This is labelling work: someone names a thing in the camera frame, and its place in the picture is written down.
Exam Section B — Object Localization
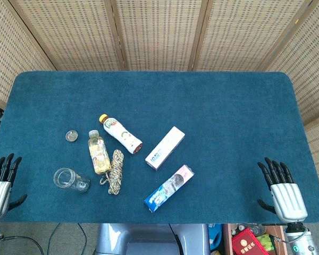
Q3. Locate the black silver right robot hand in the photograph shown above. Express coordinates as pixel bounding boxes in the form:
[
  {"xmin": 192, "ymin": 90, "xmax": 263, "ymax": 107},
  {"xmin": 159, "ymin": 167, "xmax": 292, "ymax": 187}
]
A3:
[{"xmin": 257, "ymin": 157, "xmax": 308, "ymax": 223}]

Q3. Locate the yellow green package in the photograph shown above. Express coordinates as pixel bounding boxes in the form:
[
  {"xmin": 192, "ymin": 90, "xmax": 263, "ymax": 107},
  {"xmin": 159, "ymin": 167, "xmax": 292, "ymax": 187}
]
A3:
[{"xmin": 256, "ymin": 234, "xmax": 272, "ymax": 252}]

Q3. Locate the clear plastic bottle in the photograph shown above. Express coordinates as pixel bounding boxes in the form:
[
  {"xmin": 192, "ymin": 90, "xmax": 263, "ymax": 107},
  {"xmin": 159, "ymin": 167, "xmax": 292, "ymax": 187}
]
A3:
[{"xmin": 230, "ymin": 224, "xmax": 266, "ymax": 236}]

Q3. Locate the red certificate booklet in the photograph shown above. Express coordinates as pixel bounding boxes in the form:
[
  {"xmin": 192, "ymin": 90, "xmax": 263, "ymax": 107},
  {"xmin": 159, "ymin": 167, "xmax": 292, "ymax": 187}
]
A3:
[{"xmin": 231, "ymin": 230, "xmax": 258, "ymax": 255}]

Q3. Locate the clear glass bottle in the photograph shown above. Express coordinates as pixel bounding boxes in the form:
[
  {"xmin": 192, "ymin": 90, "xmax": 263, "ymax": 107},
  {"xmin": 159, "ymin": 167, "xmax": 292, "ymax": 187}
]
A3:
[{"xmin": 53, "ymin": 167, "xmax": 91, "ymax": 194}]

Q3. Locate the brown wooden crate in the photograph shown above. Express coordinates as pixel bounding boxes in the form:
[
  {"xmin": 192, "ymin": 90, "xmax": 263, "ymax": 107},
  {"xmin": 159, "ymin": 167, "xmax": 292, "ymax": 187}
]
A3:
[{"xmin": 222, "ymin": 223, "xmax": 288, "ymax": 255}]

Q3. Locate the blue plastic container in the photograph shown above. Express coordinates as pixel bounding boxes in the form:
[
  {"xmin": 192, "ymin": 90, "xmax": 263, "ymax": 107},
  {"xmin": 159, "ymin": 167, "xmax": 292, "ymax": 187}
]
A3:
[{"xmin": 208, "ymin": 224, "xmax": 224, "ymax": 250}]

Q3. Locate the yellow tea plastic bottle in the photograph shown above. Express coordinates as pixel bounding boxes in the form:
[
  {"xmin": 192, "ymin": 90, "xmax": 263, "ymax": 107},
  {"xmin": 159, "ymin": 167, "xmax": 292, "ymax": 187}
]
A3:
[{"xmin": 88, "ymin": 130, "xmax": 112, "ymax": 175}]

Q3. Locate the blue pink cookie box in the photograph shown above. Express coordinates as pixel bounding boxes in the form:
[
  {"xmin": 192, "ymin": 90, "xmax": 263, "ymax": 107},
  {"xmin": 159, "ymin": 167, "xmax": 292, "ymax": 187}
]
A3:
[{"xmin": 144, "ymin": 164, "xmax": 195, "ymax": 213}]

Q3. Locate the blue fabric table mat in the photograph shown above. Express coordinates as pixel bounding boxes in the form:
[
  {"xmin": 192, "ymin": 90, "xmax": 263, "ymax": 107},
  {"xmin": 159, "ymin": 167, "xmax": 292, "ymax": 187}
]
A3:
[{"xmin": 0, "ymin": 70, "xmax": 319, "ymax": 224}]

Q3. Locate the woven bamboo screen panel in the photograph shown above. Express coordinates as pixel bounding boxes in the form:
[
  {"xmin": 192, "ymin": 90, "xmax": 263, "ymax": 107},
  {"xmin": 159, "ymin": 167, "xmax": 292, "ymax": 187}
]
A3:
[
  {"xmin": 0, "ymin": 0, "xmax": 57, "ymax": 110},
  {"xmin": 8, "ymin": 0, "xmax": 126, "ymax": 71},
  {"xmin": 192, "ymin": 0, "xmax": 318, "ymax": 72},
  {"xmin": 110, "ymin": 0, "xmax": 209, "ymax": 72},
  {"xmin": 265, "ymin": 0, "xmax": 319, "ymax": 205}
]

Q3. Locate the white pink toothpaste box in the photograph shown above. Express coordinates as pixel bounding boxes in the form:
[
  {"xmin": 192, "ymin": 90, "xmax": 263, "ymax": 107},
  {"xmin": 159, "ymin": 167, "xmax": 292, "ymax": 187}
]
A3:
[{"xmin": 145, "ymin": 126, "xmax": 186, "ymax": 171}]

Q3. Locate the white label bottle yellow cap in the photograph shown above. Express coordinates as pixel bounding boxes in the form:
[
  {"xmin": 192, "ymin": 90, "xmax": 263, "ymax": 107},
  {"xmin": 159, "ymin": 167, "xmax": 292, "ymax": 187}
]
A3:
[{"xmin": 99, "ymin": 114, "xmax": 144, "ymax": 155}]

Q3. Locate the grey blue robot torso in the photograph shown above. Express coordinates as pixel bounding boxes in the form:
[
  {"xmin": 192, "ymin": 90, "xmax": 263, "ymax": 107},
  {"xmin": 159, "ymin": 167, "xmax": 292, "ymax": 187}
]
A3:
[{"xmin": 95, "ymin": 223, "xmax": 211, "ymax": 255}]

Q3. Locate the black arm connector cable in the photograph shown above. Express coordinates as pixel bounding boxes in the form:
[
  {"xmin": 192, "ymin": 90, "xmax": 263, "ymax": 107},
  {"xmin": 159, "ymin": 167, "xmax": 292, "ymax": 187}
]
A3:
[{"xmin": 268, "ymin": 228, "xmax": 309, "ymax": 244}]

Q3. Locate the blue floor cable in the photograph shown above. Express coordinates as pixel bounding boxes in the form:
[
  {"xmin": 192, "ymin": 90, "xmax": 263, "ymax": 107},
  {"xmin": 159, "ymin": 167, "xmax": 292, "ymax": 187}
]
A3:
[{"xmin": 49, "ymin": 223, "xmax": 62, "ymax": 255}]

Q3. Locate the black floor cable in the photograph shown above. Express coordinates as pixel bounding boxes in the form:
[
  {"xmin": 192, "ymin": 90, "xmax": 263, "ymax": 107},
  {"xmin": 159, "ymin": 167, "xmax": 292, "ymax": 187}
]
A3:
[{"xmin": 78, "ymin": 223, "xmax": 97, "ymax": 244}]

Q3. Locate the black torso cable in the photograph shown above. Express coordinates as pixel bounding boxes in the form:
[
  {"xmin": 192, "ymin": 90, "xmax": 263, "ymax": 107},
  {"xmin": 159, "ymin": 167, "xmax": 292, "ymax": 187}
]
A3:
[{"xmin": 169, "ymin": 224, "xmax": 182, "ymax": 248}]

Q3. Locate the braided multicolour rope bundle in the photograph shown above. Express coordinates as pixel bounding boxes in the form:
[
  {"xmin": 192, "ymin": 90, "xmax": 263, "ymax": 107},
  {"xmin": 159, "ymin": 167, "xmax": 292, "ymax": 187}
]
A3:
[{"xmin": 99, "ymin": 149, "xmax": 124, "ymax": 196}]

